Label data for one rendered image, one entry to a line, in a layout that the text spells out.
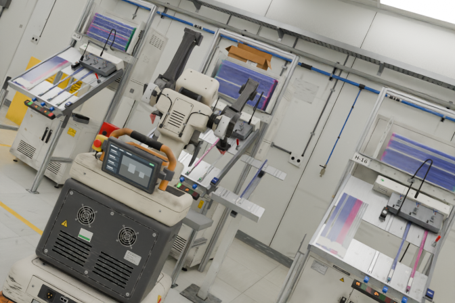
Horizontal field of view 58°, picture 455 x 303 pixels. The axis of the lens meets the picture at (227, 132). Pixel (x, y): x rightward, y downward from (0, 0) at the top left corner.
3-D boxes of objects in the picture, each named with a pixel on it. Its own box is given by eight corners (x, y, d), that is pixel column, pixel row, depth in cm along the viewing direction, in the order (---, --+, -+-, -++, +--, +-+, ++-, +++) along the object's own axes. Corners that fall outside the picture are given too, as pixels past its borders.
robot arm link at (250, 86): (250, 72, 258) (263, 80, 258) (242, 86, 268) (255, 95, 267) (221, 111, 227) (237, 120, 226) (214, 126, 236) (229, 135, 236)
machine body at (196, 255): (186, 274, 313) (219, 201, 310) (118, 230, 338) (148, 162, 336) (217, 260, 373) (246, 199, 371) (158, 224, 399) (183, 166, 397)
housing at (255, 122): (254, 137, 327) (255, 124, 317) (204, 114, 345) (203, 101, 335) (258, 131, 332) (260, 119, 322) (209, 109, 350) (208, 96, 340)
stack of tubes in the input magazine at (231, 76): (262, 110, 322) (276, 78, 321) (208, 87, 341) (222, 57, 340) (266, 112, 334) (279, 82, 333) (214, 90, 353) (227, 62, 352)
